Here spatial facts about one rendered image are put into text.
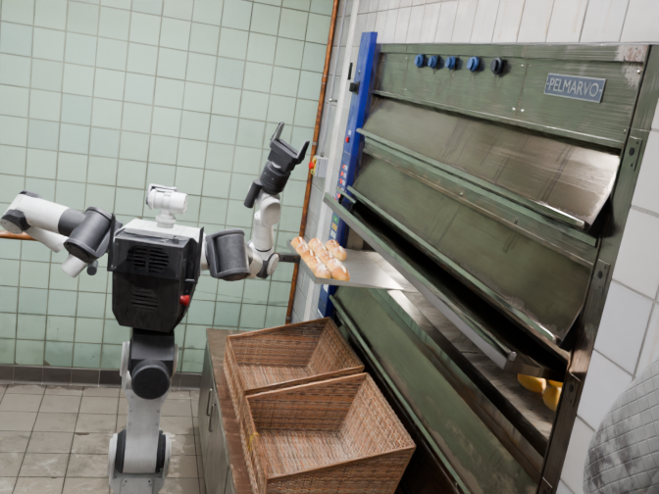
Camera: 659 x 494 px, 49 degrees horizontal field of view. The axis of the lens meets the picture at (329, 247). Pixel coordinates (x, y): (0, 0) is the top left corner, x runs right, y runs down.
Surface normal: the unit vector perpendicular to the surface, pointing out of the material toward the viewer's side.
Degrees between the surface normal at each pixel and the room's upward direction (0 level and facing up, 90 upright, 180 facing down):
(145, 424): 80
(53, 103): 90
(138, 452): 66
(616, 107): 90
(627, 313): 90
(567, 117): 90
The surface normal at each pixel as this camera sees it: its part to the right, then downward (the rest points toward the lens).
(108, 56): 0.22, 0.26
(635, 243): -0.96, -0.09
